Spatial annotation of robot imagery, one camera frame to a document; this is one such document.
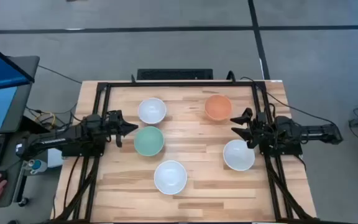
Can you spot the small white bowl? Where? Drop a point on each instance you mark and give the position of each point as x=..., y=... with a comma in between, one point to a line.
x=152, y=110

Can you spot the white box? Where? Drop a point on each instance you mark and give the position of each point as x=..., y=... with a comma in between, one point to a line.
x=54, y=158

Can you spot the orange bowl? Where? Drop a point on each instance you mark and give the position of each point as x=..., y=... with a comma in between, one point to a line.
x=218, y=107

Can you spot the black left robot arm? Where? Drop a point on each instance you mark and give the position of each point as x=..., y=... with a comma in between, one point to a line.
x=57, y=140

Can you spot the large white bowl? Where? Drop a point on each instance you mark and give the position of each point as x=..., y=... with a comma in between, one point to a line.
x=170, y=177
x=238, y=155

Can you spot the green bowl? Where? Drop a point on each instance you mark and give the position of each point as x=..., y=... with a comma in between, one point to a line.
x=149, y=141

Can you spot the black clamp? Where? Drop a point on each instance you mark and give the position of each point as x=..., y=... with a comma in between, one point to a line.
x=133, y=78
x=230, y=75

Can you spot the black floor vent grille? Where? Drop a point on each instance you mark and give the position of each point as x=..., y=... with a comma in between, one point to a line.
x=175, y=74

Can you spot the black computer mouse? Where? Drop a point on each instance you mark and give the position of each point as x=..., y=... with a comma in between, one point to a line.
x=1, y=175

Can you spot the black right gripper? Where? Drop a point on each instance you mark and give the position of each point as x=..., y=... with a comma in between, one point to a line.
x=261, y=130

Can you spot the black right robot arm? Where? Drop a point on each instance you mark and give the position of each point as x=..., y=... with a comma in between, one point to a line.
x=315, y=130

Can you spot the grey computer cart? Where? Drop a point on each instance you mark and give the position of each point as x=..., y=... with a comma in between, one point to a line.
x=12, y=174

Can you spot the black caster wheel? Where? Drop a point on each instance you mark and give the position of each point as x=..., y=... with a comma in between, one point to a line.
x=23, y=201

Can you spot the black aluminium table frame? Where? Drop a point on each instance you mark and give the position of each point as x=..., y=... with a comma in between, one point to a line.
x=182, y=84

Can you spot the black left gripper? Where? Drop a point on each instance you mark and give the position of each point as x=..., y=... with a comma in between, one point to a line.
x=113, y=120

